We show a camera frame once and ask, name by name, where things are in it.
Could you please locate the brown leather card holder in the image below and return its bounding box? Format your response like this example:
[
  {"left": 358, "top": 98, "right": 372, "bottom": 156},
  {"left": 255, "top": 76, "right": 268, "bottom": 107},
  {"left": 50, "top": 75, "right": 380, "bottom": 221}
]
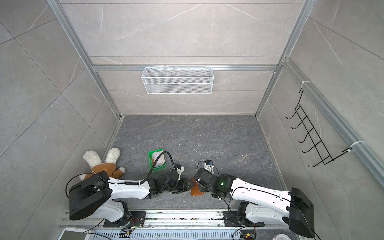
[{"left": 191, "top": 185, "right": 205, "bottom": 197}]

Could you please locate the green plastic card tray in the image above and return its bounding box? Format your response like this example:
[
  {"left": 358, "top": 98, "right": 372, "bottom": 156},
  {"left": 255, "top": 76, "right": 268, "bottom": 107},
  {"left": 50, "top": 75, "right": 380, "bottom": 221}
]
[{"left": 148, "top": 149, "right": 166, "bottom": 171}]

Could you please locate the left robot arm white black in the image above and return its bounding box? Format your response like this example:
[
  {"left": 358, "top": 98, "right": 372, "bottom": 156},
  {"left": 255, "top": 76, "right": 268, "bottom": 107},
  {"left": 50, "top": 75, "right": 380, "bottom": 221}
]
[{"left": 68, "top": 168, "right": 192, "bottom": 222}]

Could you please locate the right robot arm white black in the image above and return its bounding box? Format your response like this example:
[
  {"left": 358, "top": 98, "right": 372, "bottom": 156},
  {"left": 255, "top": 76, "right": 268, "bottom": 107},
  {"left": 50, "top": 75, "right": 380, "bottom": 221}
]
[{"left": 195, "top": 168, "right": 316, "bottom": 239}]

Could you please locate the stack of credit cards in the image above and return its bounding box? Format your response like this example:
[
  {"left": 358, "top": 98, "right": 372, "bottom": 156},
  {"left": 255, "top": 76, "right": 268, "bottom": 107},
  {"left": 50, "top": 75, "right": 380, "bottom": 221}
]
[{"left": 151, "top": 151, "right": 165, "bottom": 168}]

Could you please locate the white brown plush toy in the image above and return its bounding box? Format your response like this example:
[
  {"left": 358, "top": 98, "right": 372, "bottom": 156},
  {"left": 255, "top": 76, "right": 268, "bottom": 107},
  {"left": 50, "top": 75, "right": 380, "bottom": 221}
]
[{"left": 83, "top": 148, "right": 126, "bottom": 179}]

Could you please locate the white device at bottom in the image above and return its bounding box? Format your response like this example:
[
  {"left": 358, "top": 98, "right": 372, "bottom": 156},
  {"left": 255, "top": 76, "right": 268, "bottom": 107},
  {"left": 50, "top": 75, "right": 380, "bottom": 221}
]
[{"left": 58, "top": 227, "right": 93, "bottom": 240}]

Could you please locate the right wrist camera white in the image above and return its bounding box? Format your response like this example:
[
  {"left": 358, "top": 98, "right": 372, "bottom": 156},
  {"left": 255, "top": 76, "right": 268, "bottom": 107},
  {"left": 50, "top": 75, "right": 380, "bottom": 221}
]
[{"left": 205, "top": 160, "right": 215, "bottom": 175}]

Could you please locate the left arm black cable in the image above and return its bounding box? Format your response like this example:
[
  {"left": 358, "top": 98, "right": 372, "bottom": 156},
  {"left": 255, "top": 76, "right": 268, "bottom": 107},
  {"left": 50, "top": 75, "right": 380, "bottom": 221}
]
[{"left": 139, "top": 150, "right": 176, "bottom": 184}]

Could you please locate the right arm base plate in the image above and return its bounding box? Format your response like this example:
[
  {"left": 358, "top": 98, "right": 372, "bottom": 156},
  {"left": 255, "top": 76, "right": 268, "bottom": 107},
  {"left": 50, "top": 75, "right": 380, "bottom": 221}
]
[{"left": 223, "top": 211, "right": 265, "bottom": 227}]

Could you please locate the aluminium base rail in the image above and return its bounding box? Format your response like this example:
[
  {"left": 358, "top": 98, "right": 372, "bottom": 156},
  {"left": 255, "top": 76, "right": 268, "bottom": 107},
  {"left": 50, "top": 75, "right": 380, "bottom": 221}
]
[{"left": 56, "top": 209, "right": 301, "bottom": 240}]

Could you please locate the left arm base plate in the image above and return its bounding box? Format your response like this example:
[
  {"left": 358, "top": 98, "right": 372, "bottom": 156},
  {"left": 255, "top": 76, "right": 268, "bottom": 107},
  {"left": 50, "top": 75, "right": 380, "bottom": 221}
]
[{"left": 103, "top": 211, "right": 147, "bottom": 228}]

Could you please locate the white wire mesh basket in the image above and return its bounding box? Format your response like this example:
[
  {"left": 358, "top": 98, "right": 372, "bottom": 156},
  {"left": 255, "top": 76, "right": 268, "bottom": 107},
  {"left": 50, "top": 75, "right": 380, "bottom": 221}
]
[{"left": 142, "top": 67, "right": 214, "bottom": 95}]

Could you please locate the black wire hook rack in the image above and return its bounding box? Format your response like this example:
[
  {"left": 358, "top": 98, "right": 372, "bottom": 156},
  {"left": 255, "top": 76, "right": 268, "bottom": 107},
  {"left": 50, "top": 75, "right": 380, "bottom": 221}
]
[{"left": 286, "top": 89, "right": 353, "bottom": 168}]

